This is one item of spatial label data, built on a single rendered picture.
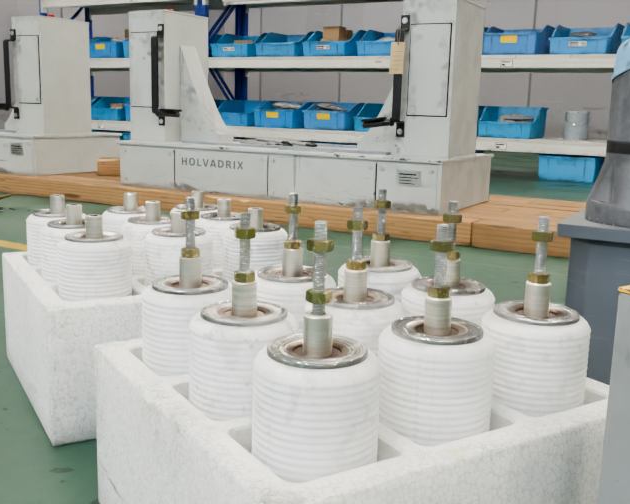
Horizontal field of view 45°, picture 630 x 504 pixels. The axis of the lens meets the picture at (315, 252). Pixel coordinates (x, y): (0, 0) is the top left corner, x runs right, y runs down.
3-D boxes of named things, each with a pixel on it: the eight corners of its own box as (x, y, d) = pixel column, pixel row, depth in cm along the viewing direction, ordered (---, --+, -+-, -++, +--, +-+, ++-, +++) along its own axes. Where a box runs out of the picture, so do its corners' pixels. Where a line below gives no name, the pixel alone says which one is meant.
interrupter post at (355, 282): (342, 305, 72) (343, 271, 71) (341, 299, 74) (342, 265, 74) (368, 306, 72) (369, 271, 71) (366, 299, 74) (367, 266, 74)
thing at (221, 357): (233, 546, 64) (234, 337, 60) (168, 502, 70) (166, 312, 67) (316, 507, 70) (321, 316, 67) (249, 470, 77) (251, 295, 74)
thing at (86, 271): (122, 352, 112) (120, 230, 109) (142, 373, 104) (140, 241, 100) (54, 361, 107) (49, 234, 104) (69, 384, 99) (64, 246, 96)
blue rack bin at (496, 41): (499, 60, 551) (502, 29, 547) (554, 60, 533) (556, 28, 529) (478, 55, 508) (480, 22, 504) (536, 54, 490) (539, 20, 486)
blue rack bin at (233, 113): (243, 124, 670) (244, 100, 666) (280, 126, 652) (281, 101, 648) (208, 125, 627) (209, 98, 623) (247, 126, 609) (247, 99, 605)
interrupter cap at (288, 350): (309, 335, 62) (309, 326, 62) (387, 355, 58) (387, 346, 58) (245, 357, 57) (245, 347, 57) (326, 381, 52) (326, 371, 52)
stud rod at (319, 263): (308, 321, 57) (311, 220, 56) (320, 319, 57) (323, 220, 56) (315, 324, 56) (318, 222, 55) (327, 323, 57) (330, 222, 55)
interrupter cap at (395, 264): (361, 259, 94) (362, 253, 94) (420, 266, 91) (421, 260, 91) (336, 270, 88) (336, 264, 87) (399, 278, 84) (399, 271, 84)
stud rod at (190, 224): (190, 273, 76) (189, 198, 74) (183, 272, 76) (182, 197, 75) (197, 272, 77) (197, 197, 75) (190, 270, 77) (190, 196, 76)
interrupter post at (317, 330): (314, 349, 59) (315, 307, 58) (339, 355, 57) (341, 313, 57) (294, 356, 57) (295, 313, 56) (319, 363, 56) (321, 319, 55)
